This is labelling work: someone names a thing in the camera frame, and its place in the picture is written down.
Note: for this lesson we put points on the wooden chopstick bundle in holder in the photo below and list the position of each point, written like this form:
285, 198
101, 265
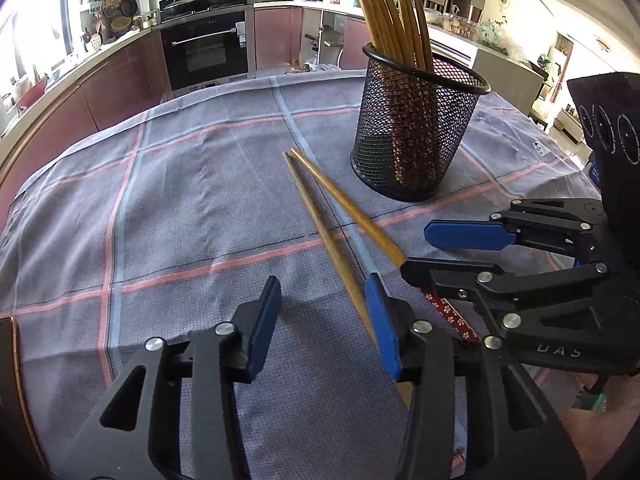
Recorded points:
399, 31

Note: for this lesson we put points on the black mesh utensil holder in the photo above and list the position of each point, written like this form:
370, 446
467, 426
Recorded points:
411, 124

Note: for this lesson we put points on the grey plaid tablecloth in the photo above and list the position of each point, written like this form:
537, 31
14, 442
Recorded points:
164, 224

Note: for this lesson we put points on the black built-in oven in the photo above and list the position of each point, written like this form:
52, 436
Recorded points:
206, 49

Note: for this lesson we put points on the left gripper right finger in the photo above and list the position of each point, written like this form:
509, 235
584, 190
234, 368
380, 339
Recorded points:
513, 431

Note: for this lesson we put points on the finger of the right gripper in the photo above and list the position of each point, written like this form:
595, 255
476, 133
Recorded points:
583, 319
564, 226

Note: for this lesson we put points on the pink bowl on counter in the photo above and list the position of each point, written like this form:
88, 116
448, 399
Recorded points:
31, 96

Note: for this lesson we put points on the wooden chopstick on table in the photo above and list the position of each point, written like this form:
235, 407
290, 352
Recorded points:
329, 241

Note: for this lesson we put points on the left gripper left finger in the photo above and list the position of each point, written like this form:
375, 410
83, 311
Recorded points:
171, 412

